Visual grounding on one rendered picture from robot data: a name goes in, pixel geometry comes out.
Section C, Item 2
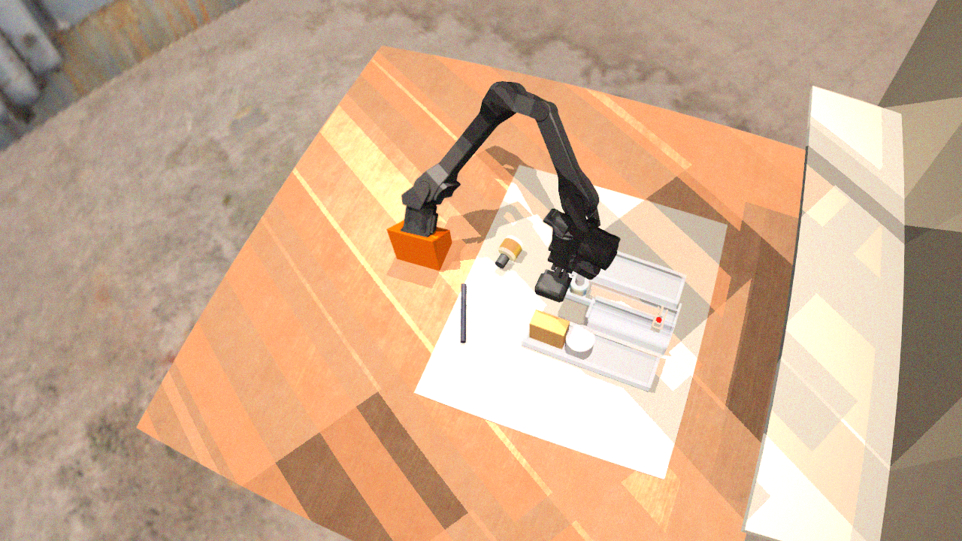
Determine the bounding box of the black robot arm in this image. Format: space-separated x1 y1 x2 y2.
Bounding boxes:
401 81 621 280

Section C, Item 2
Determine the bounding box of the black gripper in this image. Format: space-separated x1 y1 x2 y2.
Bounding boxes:
534 242 578 303

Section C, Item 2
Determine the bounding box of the grey thin rod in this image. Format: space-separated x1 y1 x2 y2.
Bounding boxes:
460 283 467 343

